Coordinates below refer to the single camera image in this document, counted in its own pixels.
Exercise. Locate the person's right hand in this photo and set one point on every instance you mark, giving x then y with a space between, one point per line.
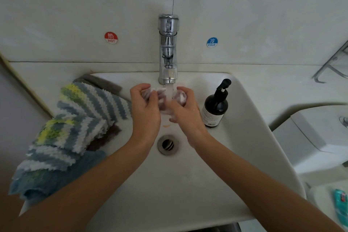
189 117

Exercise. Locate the person's left hand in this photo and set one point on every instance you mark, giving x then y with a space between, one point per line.
145 117

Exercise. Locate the pink white striped cloth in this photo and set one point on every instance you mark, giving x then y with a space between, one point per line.
165 98

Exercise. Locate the brown cloth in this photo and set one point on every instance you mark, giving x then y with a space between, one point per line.
100 81

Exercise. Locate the white ceramic sink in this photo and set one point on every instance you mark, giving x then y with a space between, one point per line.
179 191

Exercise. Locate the blue stained cloth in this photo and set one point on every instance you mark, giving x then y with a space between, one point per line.
46 180

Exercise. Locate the person's right forearm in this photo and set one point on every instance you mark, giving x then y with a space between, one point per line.
266 191

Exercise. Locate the person's left forearm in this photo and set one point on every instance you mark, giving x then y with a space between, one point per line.
76 191

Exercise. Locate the metal sink drain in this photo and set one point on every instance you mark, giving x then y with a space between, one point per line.
168 145

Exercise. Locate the black pump soap bottle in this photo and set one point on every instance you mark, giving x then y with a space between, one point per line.
216 109

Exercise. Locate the chrome faucet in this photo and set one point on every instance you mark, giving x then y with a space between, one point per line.
168 47

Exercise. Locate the blue round sticker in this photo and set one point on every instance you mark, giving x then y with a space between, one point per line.
212 41

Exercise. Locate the red round sticker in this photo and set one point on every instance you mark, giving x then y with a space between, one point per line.
111 37

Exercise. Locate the gray patterned trousers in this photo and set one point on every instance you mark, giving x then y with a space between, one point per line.
217 227

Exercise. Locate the white toilet tank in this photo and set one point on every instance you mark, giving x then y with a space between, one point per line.
315 138

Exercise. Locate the chrome flush button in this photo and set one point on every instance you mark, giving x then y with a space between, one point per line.
344 121

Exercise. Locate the white toilet lid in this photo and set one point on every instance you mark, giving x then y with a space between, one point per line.
323 199

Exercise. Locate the teal tube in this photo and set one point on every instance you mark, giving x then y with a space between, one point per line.
340 204

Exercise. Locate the metal wall shelf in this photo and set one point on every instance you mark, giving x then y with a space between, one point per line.
329 66

